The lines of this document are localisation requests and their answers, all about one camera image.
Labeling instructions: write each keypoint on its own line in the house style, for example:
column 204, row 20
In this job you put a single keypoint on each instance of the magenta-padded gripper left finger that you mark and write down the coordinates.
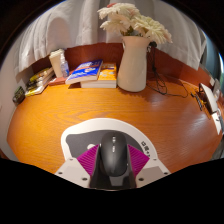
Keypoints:
column 71, row 171

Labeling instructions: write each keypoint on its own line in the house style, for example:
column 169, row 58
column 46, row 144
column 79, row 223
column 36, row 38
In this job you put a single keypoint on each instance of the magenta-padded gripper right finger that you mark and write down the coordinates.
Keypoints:
column 153, row 170

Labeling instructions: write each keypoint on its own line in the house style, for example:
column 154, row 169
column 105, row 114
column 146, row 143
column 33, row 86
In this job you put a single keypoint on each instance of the black computer mouse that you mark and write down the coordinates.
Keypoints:
column 114, row 153

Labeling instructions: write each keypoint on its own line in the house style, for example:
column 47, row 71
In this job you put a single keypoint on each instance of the white and grey mouse pad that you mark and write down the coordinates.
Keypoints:
column 80, row 133

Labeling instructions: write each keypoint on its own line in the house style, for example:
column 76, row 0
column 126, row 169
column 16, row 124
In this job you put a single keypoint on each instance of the white paper sheet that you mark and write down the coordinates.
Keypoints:
column 217, row 121

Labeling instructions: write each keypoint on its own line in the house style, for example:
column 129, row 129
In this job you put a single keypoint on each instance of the yellow and white book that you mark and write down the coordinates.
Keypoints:
column 35, row 91

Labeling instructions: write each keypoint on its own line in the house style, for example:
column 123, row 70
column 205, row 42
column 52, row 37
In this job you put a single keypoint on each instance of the flat red box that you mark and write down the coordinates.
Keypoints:
column 57, row 81

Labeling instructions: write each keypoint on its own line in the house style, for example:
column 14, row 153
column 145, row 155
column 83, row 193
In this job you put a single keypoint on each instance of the dark green mug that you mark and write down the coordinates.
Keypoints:
column 19, row 95

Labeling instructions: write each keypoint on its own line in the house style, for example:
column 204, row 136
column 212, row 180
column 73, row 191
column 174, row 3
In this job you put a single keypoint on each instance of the orange book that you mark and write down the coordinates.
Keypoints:
column 106, row 75

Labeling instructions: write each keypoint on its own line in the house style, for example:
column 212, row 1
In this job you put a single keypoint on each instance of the clear sanitizer bottle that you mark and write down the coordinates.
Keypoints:
column 64, row 68

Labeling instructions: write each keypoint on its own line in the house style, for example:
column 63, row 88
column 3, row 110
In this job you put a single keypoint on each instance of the white ceramic jug vase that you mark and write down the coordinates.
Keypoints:
column 133, row 66

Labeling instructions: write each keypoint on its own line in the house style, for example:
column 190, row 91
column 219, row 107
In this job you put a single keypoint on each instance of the beige tissue container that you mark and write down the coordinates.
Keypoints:
column 55, row 63

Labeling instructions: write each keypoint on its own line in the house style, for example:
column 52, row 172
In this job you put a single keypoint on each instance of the window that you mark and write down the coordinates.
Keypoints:
column 215, row 63

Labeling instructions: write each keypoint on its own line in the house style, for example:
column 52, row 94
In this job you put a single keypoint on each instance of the white curtain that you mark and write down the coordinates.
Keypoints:
column 66, row 23

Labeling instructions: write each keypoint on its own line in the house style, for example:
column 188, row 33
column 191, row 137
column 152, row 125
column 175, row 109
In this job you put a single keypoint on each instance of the cream and pink flowers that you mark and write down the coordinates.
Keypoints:
column 136, row 20

